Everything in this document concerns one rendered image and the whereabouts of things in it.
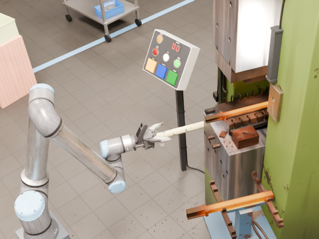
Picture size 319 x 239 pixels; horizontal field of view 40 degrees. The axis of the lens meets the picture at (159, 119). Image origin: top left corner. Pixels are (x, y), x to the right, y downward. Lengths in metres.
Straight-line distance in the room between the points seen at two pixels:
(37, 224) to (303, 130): 1.39
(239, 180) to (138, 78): 2.26
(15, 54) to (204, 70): 1.87
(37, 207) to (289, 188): 1.26
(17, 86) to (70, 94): 0.51
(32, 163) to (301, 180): 1.35
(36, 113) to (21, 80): 2.54
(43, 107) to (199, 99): 2.38
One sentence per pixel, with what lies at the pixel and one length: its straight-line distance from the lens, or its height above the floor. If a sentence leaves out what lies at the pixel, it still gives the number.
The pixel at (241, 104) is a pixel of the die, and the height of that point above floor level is 0.99.
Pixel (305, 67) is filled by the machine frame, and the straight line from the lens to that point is 1.82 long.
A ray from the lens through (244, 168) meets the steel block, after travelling 2.46.
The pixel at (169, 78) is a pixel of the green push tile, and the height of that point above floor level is 1.00.
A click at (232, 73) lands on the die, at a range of 2.18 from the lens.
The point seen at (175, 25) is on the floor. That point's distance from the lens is 5.36.
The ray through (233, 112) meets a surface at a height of 1.01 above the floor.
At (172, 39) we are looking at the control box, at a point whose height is 1.19.
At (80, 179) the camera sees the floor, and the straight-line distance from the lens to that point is 3.56.
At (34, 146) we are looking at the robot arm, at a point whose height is 1.13.
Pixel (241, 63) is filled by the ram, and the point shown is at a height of 1.41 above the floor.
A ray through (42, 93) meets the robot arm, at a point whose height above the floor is 1.42.
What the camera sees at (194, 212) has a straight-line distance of 1.96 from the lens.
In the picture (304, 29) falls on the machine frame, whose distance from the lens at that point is 1.78.
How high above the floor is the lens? 2.58
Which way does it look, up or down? 41 degrees down
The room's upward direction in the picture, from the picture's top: 6 degrees counter-clockwise
